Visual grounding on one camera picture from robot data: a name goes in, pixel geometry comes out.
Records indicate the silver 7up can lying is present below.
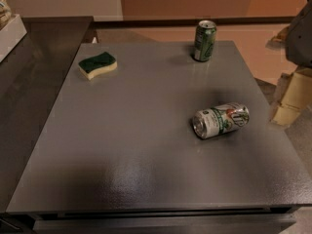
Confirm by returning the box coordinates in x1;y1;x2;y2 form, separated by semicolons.
192;102;250;139

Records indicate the green upright soda can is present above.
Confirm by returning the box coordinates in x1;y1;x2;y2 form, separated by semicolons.
194;20;216;61

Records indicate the green and yellow sponge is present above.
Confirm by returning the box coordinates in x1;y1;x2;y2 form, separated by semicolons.
79;52;117;80

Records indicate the white box on counter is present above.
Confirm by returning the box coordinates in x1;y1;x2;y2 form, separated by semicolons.
0;15;27;62

